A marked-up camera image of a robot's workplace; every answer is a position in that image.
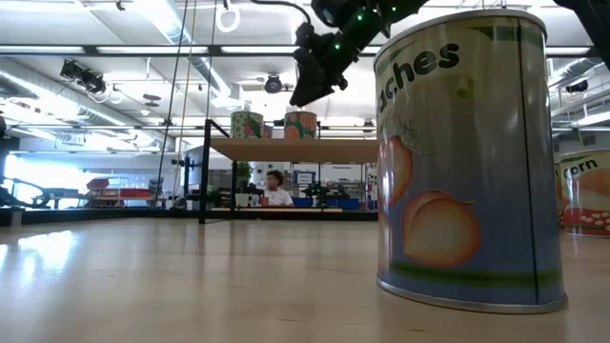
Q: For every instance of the person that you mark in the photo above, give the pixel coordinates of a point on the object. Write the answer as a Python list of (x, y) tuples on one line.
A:
[(278, 196)]

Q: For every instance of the black ceiling camera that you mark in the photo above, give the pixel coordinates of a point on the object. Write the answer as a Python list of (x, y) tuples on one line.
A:
[(273, 84)]

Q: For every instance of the thin wooden board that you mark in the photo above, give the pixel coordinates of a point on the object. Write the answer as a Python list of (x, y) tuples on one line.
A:
[(305, 209)]

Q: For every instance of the watermelon picture tin can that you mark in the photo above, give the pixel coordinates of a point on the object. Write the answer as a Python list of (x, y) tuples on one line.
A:
[(247, 125)]

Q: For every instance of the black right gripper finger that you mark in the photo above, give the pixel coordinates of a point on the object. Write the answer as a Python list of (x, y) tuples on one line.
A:
[(310, 86)]

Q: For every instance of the red tool cart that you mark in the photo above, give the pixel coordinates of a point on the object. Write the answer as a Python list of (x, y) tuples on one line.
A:
[(119, 193)]

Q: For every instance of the black table border rail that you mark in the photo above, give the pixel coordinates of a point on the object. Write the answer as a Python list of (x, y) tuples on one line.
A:
[(119, 215)]

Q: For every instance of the black metal shelf frame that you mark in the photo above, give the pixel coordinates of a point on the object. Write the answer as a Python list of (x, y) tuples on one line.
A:
[(204, 181)]

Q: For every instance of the corn tin can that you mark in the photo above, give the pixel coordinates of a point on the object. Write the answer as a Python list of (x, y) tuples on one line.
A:
[(588, 200)]

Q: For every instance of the dark round ceiling fixture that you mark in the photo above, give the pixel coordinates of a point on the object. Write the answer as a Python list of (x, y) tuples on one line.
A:
[(151, 97)]

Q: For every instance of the black overhead frame bar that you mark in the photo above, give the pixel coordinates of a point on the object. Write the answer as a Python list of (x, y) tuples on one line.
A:
[(214, 49)]

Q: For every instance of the black stand pole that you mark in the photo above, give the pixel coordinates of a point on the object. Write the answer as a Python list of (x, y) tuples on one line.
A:
[(187, 176)]

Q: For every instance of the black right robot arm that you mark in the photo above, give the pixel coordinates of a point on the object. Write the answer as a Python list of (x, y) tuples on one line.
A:
[(591, 24)]

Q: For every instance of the black track light cluster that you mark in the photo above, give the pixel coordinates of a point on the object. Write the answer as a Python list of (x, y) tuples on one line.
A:
[(88, 78)]

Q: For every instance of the wooden shelf board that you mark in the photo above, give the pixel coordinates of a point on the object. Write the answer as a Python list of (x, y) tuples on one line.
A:
[(295, 149)]

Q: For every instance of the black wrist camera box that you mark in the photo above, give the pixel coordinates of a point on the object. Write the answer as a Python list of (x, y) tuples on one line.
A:
[(312, 45)]

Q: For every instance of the blue peaches tin can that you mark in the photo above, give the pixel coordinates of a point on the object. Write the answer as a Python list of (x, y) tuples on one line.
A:
[(476, 167)]

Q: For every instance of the carrot picture tin can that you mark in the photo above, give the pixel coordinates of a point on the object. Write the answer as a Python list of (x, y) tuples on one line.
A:
[(300, 126)]

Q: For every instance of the teal cardboard box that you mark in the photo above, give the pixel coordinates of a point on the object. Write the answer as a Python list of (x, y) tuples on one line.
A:
[(268, 131)]

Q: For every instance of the black ceiling lamp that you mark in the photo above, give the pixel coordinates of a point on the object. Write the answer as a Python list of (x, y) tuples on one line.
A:
[(576, 86)]

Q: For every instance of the potted green plant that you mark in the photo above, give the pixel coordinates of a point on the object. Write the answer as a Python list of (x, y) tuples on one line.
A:
[(243, 174)]

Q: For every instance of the grey office chair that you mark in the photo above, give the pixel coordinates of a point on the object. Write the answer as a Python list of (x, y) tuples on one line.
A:
[(156, 186)]

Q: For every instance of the blue storage bin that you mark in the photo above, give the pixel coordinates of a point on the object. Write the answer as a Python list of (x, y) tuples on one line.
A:
[(350, 204)]

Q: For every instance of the blue wall poster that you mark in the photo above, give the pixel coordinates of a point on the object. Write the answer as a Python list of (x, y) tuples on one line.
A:
[(303, 177)]

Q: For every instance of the white equipment sign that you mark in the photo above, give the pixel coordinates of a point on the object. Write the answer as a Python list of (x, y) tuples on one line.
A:
[(340, 174)]

